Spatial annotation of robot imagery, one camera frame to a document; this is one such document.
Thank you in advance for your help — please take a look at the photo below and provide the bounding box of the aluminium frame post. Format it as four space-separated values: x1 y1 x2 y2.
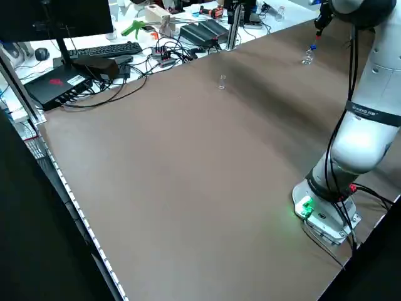
226 4 243 51
0 48 47 124

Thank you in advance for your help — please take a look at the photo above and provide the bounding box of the white grey device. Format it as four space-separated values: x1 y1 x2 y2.
0 41 32 68

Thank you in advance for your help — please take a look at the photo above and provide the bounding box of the pale wooden block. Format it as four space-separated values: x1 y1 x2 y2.
144 4 177 24

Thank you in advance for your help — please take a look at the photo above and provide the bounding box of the black power adapter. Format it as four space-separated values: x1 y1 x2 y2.
115 62 132 80

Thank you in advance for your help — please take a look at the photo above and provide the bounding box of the orange power drill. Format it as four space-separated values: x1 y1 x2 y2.
199 5 225 19

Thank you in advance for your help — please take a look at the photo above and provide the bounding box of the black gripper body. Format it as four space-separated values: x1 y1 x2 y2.
314 0 333 32
226 0 257 24

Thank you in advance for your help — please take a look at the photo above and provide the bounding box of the black flat device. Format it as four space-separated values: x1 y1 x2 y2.
240 12 263 26

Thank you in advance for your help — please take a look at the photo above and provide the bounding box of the black power supply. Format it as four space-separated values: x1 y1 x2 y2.
179 22 217 48
199 19 230 45

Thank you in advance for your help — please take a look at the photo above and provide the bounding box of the green glue gun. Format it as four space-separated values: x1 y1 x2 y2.
120 19 147 37

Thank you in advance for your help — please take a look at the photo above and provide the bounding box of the grey usb hub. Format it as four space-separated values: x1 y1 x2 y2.
151 45 177 68

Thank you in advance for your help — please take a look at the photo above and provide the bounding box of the black base cable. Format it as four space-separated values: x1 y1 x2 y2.
301 156 394 271

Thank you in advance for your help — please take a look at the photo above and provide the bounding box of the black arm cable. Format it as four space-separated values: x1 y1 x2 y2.
325 23 358 201

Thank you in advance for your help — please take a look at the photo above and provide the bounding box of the black monitor stand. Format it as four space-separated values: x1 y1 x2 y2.
43 36 84 70

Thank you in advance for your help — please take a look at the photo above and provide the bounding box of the black computer mouse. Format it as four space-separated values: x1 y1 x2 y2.
34 46 51 62

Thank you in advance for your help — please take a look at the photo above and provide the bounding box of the dark brown box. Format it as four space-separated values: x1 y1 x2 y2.
72 57 120 83

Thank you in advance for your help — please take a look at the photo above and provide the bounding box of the black keyboard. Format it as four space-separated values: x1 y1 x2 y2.
66 41 143 60

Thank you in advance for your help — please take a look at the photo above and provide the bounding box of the clear bottle blue cap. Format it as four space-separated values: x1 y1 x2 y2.
301 45 316 66

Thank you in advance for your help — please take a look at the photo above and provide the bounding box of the black mini computer red logo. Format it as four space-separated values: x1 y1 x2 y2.
23 66 95 112

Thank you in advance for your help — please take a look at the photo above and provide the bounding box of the black computer monitor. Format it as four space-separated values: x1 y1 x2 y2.
0 0 115 43

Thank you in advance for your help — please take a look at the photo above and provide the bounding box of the white led strip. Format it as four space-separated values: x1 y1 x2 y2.
33 120 130 301

